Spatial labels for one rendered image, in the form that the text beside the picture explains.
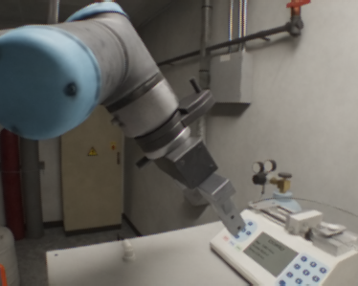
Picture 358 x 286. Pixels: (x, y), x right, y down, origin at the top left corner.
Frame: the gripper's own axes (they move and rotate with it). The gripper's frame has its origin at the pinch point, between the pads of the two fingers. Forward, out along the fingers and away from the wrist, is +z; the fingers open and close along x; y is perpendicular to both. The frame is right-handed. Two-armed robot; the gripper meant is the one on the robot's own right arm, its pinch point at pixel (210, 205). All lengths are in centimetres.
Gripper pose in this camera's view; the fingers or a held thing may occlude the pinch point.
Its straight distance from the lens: 44.4
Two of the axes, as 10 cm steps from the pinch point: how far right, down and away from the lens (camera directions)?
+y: -7.6, 6.0, -2.5
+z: 5.1, 7.9, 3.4
